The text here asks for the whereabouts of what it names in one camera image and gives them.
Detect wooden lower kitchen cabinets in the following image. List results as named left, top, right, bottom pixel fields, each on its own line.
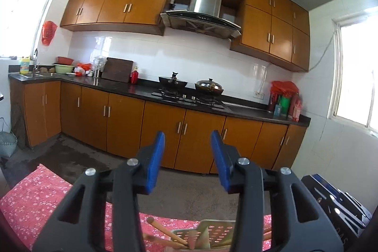
left=10, top=81, right=308, bottom=174

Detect green basin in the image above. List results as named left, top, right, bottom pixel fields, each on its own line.
left=53, top=63, right=75, bottom=74

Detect steel sink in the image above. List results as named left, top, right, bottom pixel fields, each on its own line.
left=18, top=72, right=60, bottom=78

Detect red and white plastic bag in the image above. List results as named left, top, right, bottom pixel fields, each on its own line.
left=74, top=62, right=93, bottom=75

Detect black wok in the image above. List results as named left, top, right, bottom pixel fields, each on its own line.
left=159, top=71, right=189, bottom=87

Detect red plastic bag on bottles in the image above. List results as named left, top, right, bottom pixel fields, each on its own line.
left=271, top=81, right=299, bottom=99

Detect red hanging plastic bag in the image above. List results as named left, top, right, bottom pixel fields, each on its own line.
left=41, top=21, right=58, bottom=46

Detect wooden upper kitchen cabinets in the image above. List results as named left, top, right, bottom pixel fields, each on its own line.
left=60, top=0, right=310, bottom=72

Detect black gas stove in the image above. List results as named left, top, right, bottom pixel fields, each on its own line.
left=151, top=90, right=234, bottom=111

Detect window with white frame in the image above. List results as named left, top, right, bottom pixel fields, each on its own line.
left=332, top=7, right=378, bottom=134
left=0, top=0, right=62, bottom=58

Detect pink floral tablecloth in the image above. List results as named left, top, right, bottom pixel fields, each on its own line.
left=0, top=163, right=272, bottom=252

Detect wooden kitchen cabinets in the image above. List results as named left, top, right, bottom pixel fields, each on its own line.
left=10, top=81, right=308, bottom=174
left=60, top=0, right=310, bottom=72

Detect yellow detergent bottle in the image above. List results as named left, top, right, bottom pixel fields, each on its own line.
left=20, top=56, right=31, bottom=74

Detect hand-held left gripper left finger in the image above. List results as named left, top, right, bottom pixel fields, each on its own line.
left=32, top=131, right=166, bottom=252

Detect dark wooden cutting board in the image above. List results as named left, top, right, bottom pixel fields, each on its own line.
left=101, top=57, right=134, bottom=83

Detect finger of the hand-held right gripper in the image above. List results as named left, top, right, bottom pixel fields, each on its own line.
left=312, top=174, right=370, bottom=221

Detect wok with metal lid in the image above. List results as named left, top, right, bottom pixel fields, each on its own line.
left=194, top=78, right=224, bottom=95

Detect grey perforated utensil holder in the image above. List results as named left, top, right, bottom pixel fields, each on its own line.
left=164, top=219, right=272, bottom=252

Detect steel range hood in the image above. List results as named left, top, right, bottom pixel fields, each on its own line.
left=159, top=0, right=242, bottom=40

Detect black kitchen countertop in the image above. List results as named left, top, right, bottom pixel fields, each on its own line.
left=9, top=73, right=311, bottom=126

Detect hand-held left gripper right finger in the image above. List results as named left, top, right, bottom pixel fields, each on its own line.
left=210, top=130, right=345, bottom=252

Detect green bottle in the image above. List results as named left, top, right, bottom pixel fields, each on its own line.
left=280, top=95, right=291, bottom=117

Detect white power cable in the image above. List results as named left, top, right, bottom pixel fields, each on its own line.
left=307, top=23, right=340, bottom=69

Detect grey woven basket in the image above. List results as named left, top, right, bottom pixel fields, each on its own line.
left=0, top=118, right=18, bottom=158

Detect tall red bottle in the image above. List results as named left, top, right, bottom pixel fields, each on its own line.
left=291, top=93, right=302, bottom=122

